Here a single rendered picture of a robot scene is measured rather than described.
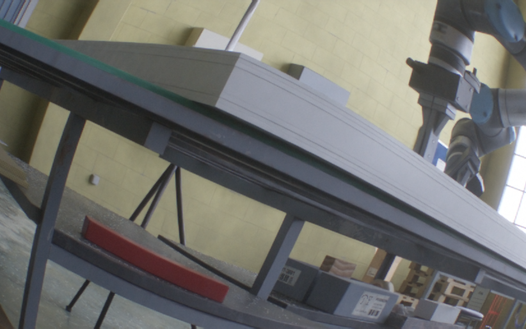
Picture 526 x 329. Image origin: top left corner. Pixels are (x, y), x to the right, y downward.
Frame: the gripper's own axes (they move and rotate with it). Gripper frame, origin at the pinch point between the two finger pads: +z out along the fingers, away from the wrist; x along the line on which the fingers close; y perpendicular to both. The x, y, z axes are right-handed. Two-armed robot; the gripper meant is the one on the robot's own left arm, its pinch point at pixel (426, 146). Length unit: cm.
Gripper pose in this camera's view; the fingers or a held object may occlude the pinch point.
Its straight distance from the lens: 135.6
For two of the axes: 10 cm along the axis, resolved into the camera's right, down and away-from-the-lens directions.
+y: -7.4, -3.4, -5.7
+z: -3.9, 9.2, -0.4
